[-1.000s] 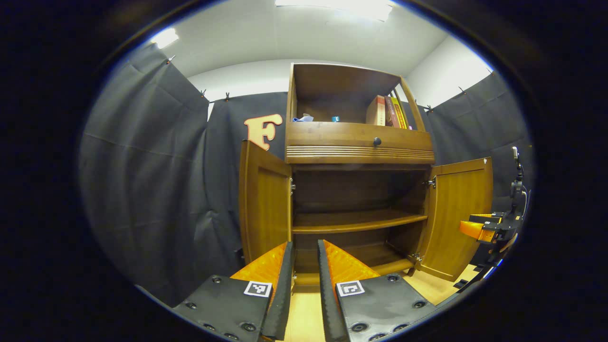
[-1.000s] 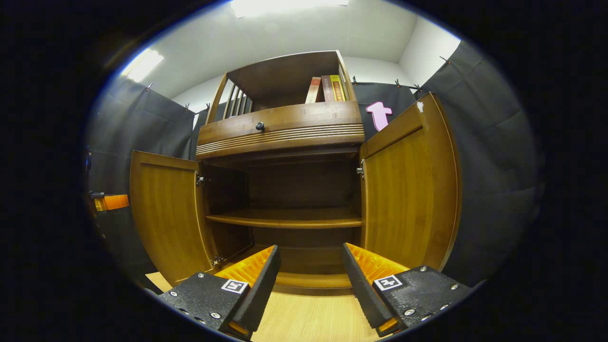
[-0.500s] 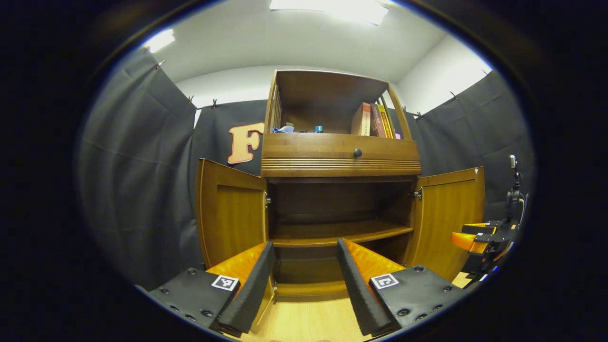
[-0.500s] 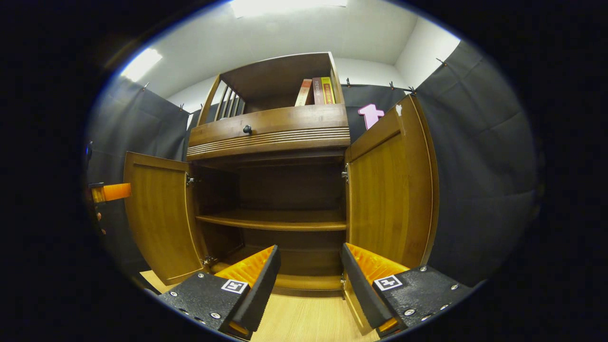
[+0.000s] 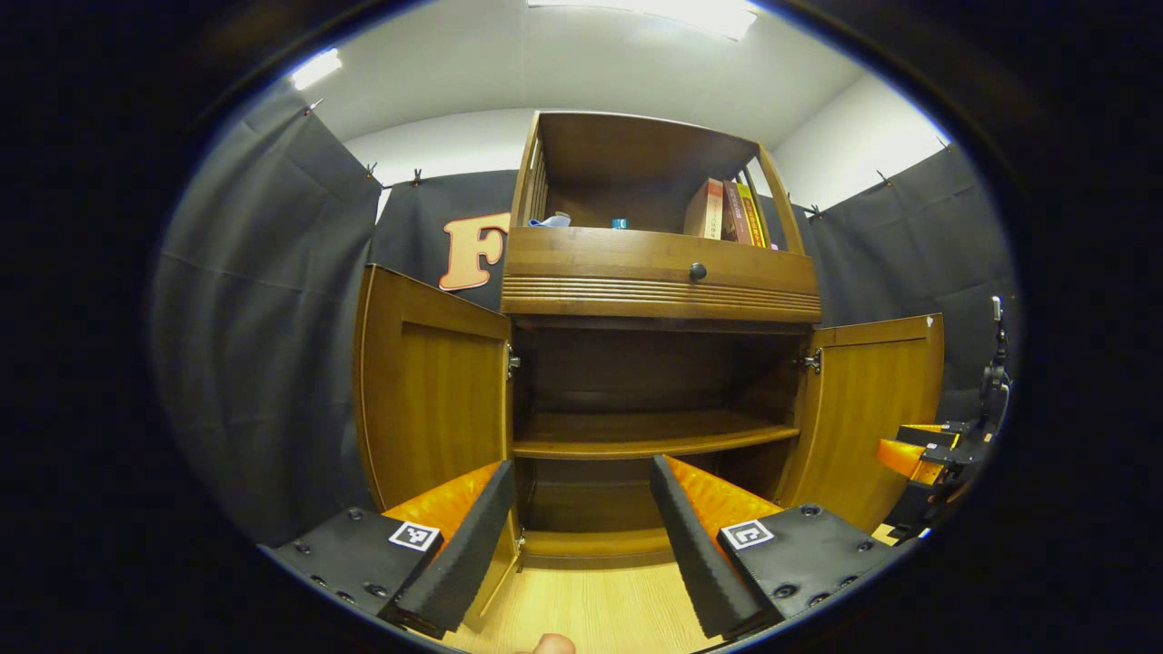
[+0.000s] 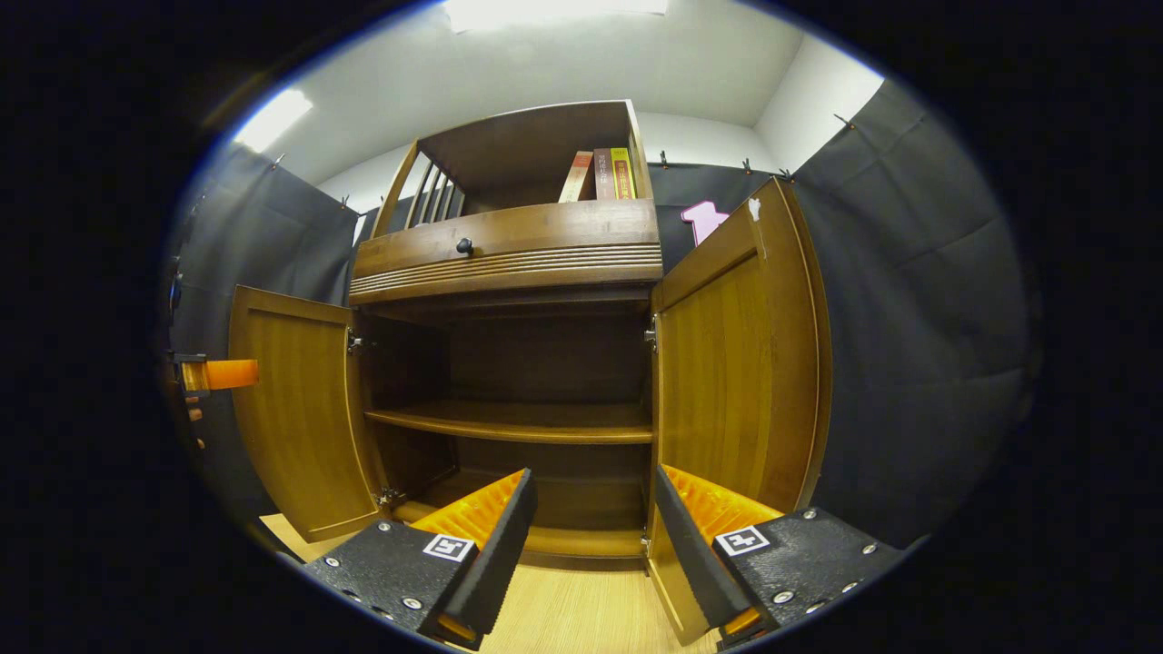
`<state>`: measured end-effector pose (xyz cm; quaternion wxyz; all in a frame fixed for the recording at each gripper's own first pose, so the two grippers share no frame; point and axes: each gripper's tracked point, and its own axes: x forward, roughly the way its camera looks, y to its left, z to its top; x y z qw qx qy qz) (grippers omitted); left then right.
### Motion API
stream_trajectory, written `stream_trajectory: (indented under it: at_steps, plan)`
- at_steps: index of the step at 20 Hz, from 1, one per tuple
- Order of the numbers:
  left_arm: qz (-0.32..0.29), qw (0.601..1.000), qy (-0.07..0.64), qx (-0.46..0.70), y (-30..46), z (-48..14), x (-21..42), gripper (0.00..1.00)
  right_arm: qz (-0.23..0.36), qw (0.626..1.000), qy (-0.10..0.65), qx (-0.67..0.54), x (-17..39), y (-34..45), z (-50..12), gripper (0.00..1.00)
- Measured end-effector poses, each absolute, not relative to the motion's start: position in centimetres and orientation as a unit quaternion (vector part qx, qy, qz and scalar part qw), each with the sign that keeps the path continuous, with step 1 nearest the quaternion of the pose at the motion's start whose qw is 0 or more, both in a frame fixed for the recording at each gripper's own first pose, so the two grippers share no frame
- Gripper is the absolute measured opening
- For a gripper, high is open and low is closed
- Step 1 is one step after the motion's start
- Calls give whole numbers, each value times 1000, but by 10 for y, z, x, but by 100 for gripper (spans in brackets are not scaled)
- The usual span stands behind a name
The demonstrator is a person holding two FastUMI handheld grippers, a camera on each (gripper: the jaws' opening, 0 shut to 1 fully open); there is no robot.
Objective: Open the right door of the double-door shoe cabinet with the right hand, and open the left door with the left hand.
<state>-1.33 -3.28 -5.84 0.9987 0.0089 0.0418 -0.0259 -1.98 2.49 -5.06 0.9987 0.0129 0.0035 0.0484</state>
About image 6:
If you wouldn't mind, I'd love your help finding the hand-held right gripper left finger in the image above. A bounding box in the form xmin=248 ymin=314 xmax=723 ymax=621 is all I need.
xmin=303 ymin=468 xmax=539 ymax=651

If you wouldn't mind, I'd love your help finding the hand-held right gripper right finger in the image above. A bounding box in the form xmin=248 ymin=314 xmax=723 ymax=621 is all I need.
xmin=652 ymin=463 xmax=908 ymax=648

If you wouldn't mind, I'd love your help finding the wooden shoe cabinet door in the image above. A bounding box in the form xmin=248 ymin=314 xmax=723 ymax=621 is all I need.
xmin=647 ymin=177 xmax=832 ymax=648
xmin=227 ymin=285 xmax=387 ymax=544

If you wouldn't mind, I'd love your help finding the wooden cabinet shelf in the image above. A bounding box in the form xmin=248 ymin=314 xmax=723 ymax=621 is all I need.
xmin=365 ymin=401 xmax=655 ymax=446

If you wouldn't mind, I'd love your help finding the wooden cabinet drawer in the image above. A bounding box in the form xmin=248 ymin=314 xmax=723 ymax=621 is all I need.
xmin=354 ymin=200 xmax=662 ymax=278

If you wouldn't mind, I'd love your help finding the narrow ceiling light strip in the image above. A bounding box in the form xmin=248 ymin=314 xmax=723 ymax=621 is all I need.
xmin=232 ymin=88 xmax=314 ymax=154

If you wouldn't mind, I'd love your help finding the black backdrop cloth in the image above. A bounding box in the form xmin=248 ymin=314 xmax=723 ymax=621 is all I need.
xmin=168 ymin=77 xmax=1032 ymax=550

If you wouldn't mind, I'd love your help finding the tan book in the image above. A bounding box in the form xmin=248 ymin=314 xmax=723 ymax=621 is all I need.
xmin=558 ymin=151 xmax=596 ymax=203

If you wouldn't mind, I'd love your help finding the large ceiling light panel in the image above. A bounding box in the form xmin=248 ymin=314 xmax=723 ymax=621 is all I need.
xmin=443 ymin=0 xmax=671 ymax=33

